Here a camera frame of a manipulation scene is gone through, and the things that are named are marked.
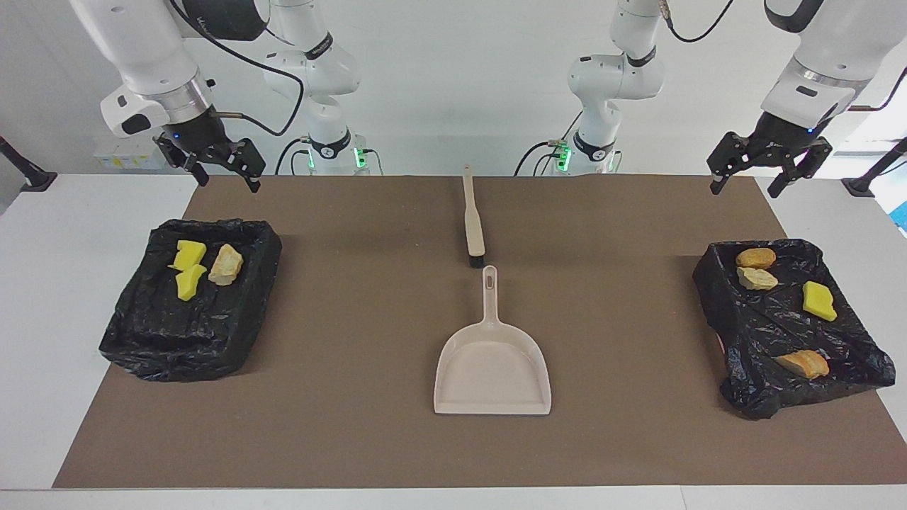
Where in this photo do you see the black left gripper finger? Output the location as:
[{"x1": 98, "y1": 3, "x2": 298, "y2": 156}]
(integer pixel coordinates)
[
  {"x1": 767, "y1": 137, "x2": 833, "y2": 199},
  {"x1": 707, "y1": 130, "x2": 752, "y2": 196}
]

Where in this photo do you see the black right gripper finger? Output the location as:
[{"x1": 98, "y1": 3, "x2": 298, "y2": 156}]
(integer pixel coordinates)
[
  {"x1": 155, "y1": 133, "x2": 210, "y2": 188},
  {"x1": 227, "y1": 138, "x2": 267, "y2": 193}
]

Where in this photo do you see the notched yellow sponge piece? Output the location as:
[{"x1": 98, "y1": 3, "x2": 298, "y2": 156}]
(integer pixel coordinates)
[{"x1": 168, "y1": 240, "x2": 208, "y2": 272}]

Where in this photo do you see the pale bread chunk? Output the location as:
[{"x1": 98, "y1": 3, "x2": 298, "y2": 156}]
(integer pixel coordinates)
[{"x1": 208, "y1": 244, "x2": 244, "y2": 286}]

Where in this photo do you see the brown potato piece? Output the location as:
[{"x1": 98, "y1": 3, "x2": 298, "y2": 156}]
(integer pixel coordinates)
[{"x1": 736, "y1": 247, "x2": 777, "y2": 270}]

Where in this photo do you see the green and yellow sponge piece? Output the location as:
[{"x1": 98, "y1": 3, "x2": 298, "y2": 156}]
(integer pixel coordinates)
[{"x1": 175, "y1": 263, "x2": 208, "y2": 302}]

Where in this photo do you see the orange striped croissant piece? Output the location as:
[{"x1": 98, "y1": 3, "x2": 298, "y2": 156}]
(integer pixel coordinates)
[
  {"x1": 736, "y1": 267, "x2": 779, "y2": 292},
  {"x1": 774, "y1": 350, "x2": 830, "y2": 380}
]

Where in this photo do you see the plain yellow sponge piece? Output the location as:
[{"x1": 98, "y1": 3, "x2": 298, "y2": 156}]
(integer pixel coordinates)
[{"x1": 802, "y1": 281, "x2": 838, "y2": 322}]

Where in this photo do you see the beige hand brush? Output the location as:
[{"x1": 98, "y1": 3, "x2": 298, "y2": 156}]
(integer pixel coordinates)
[{"x1": 463, "y1": 166, "x2": 487, "y2": 269}]

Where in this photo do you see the beige plastic dustpan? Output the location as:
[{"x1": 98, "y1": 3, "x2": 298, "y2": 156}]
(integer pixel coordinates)
[{"x1": 434, "y1": 266, "x2": 552, "y2": 416}]

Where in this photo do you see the black bag-lined bin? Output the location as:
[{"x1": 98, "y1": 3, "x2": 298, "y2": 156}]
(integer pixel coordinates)
[
  {"x1": 98, "y1": 218, "x2": 283, "y2": 383},
  {"x1": 692, "y1": 238, "x2": 897, "y2": 420}
]

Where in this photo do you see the white power strip box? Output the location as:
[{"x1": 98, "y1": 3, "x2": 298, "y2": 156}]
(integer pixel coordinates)
[{"x1": 93, "y1": 135, "x2": 169, "y2": 171}]

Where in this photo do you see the black stand foot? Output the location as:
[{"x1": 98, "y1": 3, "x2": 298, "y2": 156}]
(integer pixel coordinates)
[
  {"x1": 0, "y1": 136, "x2": 58, "y2": 193},
  {"x1": 841, "y1": 137, "x2": 907, "y2": 198}
]

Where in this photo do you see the brown table mat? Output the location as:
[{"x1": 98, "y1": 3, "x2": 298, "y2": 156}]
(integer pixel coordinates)
[{"x1": 52, "y1": 175, "x2": 907, "y2": 489}]

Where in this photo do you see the black base cable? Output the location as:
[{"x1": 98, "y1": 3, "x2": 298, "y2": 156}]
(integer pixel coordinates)
[
  {"x1": 274, "y1": 137, "x2": 313, "y2": 176},
  {"x1": 514, "y1": 110, "x2": 586, "y2": 176}
]

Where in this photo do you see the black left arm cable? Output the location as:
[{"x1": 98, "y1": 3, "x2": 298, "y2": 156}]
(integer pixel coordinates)
[{"x1": 663, "y1": 0, "x2": 907, "y2": 113}]

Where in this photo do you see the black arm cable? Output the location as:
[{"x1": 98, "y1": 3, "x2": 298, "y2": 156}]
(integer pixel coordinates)
[
  {"x1": 663, "y1": 0, "x2": 907, "y2": 113},
  {"x1": 167, "y1": 0, "x2": 305, "y2": 137}
]

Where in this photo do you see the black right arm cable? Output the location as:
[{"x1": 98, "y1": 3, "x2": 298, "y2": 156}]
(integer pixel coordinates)
[{"x1": 167, "y1": 0, "x2": 305, "y2": 137}]

